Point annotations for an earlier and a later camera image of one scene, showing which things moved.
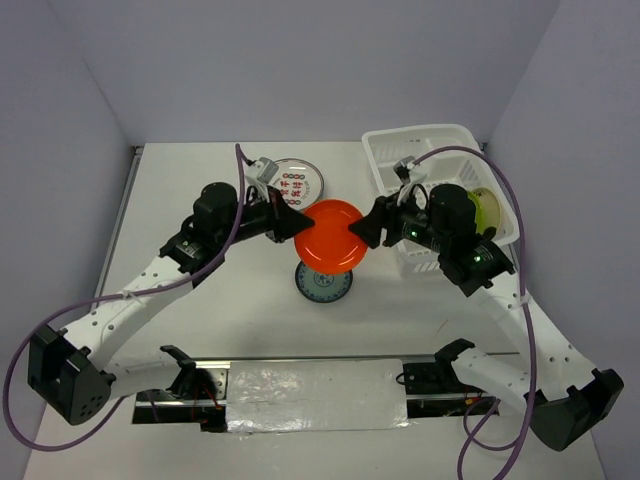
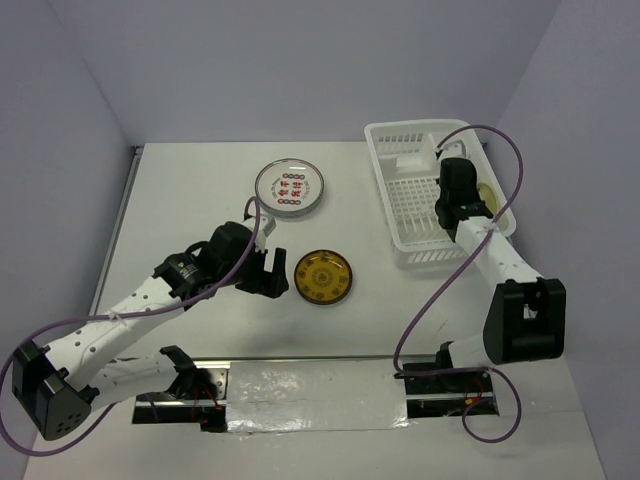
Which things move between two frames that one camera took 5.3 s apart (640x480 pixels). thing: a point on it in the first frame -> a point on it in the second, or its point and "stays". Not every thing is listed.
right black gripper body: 407,221 -> 477,198
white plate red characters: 299,181 stays
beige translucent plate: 491,210 stays
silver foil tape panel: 316,395 stays
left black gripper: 283,221 -> 265,282
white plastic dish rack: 448,155 stays
